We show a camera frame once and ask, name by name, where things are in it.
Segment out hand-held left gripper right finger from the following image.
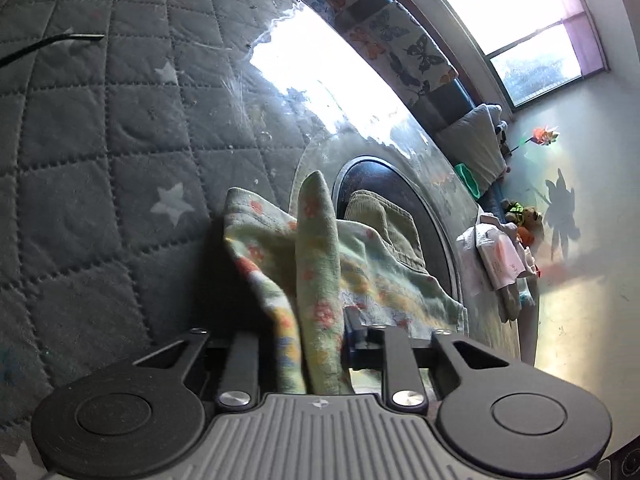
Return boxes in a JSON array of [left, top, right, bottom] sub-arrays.
[[344, 308, 521, 408]]

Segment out black cable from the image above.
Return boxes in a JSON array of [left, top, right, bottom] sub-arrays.
[[0, 32, 106, 67]]

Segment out colourful pinwheel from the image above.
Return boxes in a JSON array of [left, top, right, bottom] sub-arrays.
[[509, 127, 561, 157]]

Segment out window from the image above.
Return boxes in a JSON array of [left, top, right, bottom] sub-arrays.
[[410, 0, 609, 109]]

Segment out white paper sheet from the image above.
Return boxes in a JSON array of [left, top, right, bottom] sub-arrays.
[[456, 227, 494, 295]]

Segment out blue sofa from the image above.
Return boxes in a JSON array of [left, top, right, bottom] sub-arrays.
[[350, 0, 511, 221]]

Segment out pink curtain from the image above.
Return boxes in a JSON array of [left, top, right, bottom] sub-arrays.
[[542, 0, 609, 75]]

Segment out white pillow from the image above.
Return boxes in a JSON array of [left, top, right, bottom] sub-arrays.
[[437, 105, 507, 189]]

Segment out pile of white pink clothes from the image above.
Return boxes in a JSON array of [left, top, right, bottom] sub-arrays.
[[474, 212, 541, 312]]

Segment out white plush toy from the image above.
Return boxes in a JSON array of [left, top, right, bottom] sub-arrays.
[[487, 105, 510, 149]]

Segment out green bowl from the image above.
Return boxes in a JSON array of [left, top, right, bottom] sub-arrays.
[[454, 162, 482, 200]]

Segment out large butterfly print cushion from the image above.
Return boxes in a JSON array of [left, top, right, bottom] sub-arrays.
[[332, 2, 459, 109]]

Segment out brown teddy bear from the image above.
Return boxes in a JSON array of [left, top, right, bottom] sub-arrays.
[[502, 200, 544, 247]]

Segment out green patterned garment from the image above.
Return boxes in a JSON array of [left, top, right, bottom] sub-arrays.
[[222, 170, 469, 396]]

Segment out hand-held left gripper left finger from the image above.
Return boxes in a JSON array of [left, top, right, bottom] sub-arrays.
[[134, 329, 260, 408]]

